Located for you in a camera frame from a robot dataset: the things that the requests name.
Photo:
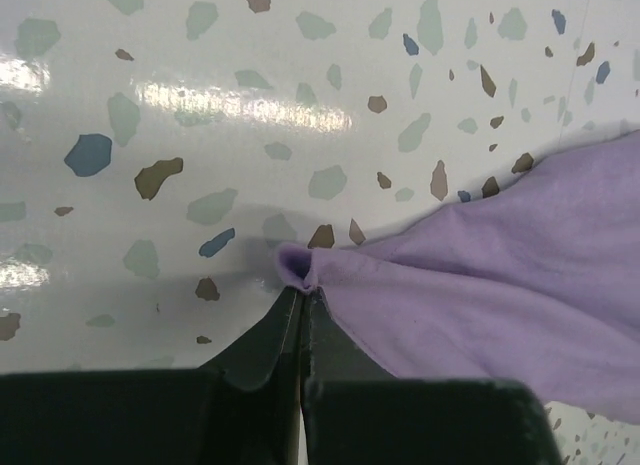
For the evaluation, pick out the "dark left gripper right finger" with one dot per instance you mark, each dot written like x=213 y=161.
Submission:
x=357 y=413

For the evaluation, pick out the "lilac t shirt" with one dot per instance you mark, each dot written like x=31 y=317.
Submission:
x=539 y=283

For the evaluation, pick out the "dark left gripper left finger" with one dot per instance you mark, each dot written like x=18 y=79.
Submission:
x=237 y=408

